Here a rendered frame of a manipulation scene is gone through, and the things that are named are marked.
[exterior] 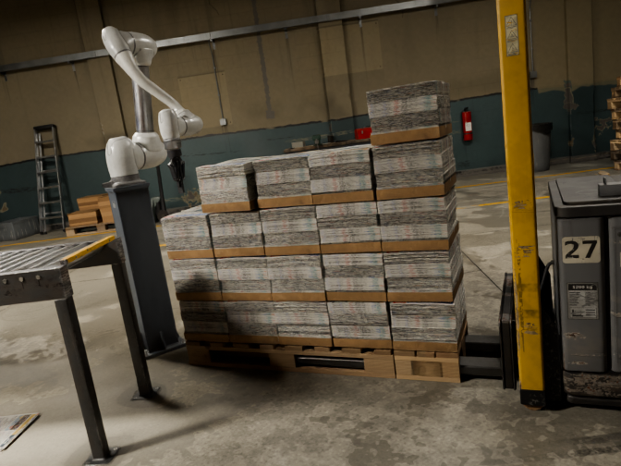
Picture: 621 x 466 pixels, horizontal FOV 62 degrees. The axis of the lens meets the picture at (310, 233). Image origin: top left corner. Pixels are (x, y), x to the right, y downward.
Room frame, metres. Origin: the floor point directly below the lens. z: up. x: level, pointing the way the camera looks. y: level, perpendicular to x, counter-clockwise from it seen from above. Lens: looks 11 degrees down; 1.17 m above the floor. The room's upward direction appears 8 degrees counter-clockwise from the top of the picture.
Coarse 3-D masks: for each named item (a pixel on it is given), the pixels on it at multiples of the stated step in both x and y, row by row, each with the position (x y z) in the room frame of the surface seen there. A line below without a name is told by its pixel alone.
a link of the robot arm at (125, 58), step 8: (120, 56) 2.89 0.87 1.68; (128, 56) 2.90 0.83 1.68; (120, 64) 2.90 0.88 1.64; (128, 64) 2.88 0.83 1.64; (136, 64) 2.91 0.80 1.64; (128, 72) 2.88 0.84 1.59; (136, 72) 2.88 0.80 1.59; (136, 80) 2.89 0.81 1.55; (144, 80) 2.89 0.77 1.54; (144, 88) 2.90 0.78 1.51; (152, 88) 2.91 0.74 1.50; (160, 88) 2.94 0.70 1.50; (160, 96) 2.92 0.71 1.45; (168, 96) 2.94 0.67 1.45; (168, 104) 2.95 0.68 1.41; (176, 104) 2.95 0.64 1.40; (176, 112) 2.93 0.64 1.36; (184, 112) 2.91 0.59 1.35; (192, 120) 2.90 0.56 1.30; (200, 120) 2.96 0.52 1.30; (192, 128) 2.89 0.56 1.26; (200, 128) 2.95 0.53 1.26
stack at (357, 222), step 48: (192, 240) 2.58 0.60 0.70; (240, 240) 2.47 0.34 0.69; (288, 240) 2.36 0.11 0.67; (336, 240) 2.27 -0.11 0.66; (192, 288) 2.61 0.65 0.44; (240, 288) 2.49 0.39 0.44; (288, 288) 2.38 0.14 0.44; (336, 288) 2.28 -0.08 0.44; (384, 288) 2.19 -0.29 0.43; (288, 336) 2.40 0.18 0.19; (336, 336) 2.29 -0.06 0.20; (384, 336) 2.19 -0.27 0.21
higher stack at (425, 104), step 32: (384, 96) 2.15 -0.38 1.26; (416, 96) 2.10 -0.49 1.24; (448, 96) 2.37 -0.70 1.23; (384, 128) 2.15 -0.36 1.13; (416, 128) 2.12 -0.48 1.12; (384, 160) 2.15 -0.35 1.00; (416, 160) 2.10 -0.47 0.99; (448, 160) 2.25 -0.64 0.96; (448, 192) 2.21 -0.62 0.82; (384, 224) 2.17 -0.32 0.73; (416, 224) 2.12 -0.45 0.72; (448, 224) 2.11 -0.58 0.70; (384, 256) 2.18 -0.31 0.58; (416, 256) 2.12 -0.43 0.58; (448, 256) 2.06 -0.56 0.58; (416, 288) 2.13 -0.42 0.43; (448, 288) 2.07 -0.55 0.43; (416, 320) 2.14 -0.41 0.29; (448, 320) 2.08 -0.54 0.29; (416, 352) 2.27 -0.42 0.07; (448, 352) 2.09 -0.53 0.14
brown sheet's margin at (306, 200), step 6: (276, 198) 2.38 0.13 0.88; (282, 198) 2.37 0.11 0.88; (288, 198) 2.36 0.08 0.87; (294, 198) 2.34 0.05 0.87; (300, 198) 2.33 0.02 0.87; (306, 198) 2.32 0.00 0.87; (258, 204) 2.43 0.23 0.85; (264, 204) 2.41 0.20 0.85; (270, 204) 2.40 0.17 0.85; (276, 204) 2.39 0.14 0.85; (282, 204) 2.37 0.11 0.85; (288, 204) 2.36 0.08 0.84; (294, 204) 2.35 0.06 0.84; (300, 204) 2.34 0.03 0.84; (306, 204) 2.32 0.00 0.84
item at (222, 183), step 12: (204, 168) 2.51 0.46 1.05; (216, 168) 2.48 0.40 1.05; (228, 168) 2.45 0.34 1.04; (240, 168) 2.42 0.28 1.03; (252, 168) 2.47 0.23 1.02; (204, 180) 2.52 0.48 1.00; (216, 180) 2.49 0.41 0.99; (228, 180) 2.46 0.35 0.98; (240, 180) 2.43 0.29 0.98; (252, 180) 2.47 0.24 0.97; (204, 192) 2.53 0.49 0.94; (216, 192) 2.50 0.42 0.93; (228, 192) 2.47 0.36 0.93; (240, 192) 2.44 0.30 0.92; (252, 192) 2.45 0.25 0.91
